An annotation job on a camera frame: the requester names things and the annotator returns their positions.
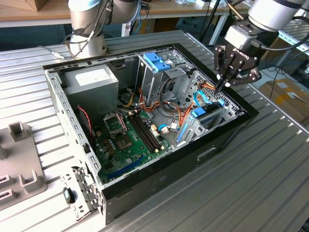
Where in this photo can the blue expansion slot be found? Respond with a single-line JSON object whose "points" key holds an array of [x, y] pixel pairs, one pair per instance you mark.
{"points": [[125, 168]]}

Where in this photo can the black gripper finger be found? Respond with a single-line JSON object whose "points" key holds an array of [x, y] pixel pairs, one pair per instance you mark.
{"points": [[218, 60], [252, 75]]}

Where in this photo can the brown cardboard sheet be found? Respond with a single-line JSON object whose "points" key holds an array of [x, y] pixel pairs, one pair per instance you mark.
{"points": [[272, 46]]}

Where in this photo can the grey metal disk bay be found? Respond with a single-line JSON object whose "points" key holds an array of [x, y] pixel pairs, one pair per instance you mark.
{"points": [[199, 129]]}

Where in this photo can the blue plastic drive latch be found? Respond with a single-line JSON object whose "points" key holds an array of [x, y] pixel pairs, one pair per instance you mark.
{"points": [[154, 60]]}

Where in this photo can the large cardboard box with labels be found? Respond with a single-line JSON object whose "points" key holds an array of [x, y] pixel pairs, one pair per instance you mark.
{"points": [[285, 101]]}

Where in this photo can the metal slat table white frame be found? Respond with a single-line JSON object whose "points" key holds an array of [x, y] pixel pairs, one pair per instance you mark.
{"points": [[289, 38]]}

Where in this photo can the grey metal optical drive cage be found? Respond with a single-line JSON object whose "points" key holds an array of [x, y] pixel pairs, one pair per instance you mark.
{"points": [[154, 82]]}

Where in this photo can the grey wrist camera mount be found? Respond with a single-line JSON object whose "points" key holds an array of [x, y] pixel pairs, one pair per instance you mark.
{"points": [[237, 35]]}

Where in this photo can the hard disk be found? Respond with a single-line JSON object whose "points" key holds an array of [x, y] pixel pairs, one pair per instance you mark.
{"points": [[198, 112]]}

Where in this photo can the black blue-rimmed case latch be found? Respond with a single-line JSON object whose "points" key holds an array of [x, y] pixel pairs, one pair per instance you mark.
{"points": [[68, 195]]}

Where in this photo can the grey Dell power supply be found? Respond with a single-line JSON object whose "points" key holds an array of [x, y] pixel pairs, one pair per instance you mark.
{"points": [[94, 96]]}

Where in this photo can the thin metal locking lever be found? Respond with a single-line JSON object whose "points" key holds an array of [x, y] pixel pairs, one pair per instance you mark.
{"points": [[122, 121]]}

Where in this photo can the grey plastic parts rack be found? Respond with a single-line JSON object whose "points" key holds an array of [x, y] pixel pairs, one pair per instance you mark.
{"points": [[21, 157]]}

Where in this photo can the white motherboard power connector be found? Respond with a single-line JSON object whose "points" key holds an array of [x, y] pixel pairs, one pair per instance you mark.
{"points": [[155, 131]]}

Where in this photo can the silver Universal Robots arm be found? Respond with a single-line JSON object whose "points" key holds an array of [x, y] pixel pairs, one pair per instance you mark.
{"points": [[270, 12]]}

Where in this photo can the black RAM slot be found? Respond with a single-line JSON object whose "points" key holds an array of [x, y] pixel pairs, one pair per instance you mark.
{"points": [[142, 134], [148, 131]]}

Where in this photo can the small cardboard box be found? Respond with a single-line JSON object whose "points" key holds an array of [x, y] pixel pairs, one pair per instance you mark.
{"points": [[38, 4]]}

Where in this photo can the open black PC case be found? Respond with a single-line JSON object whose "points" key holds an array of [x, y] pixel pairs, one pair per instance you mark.
{"points": [[169, 178]]}

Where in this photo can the wooden desk white frame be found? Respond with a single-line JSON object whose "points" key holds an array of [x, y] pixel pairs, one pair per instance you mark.
{"points": [[181, 8], [24, 14]]}

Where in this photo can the green motherboard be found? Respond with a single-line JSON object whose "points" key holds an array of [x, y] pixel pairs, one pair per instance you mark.
{"points": [[130, 154]]}

